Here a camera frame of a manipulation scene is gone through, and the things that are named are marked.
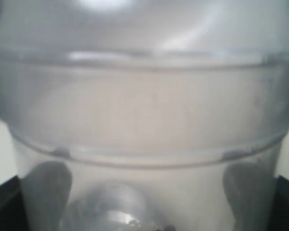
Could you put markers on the clear plastic shaker bottle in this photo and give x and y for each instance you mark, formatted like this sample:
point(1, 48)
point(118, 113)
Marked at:
point(145, 115)

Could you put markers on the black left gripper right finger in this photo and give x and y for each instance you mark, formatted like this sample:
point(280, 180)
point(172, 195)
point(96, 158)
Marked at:
point(279, 219)

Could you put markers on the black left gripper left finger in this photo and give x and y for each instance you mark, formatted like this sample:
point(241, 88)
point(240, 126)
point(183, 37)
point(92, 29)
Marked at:
point(12, 210)

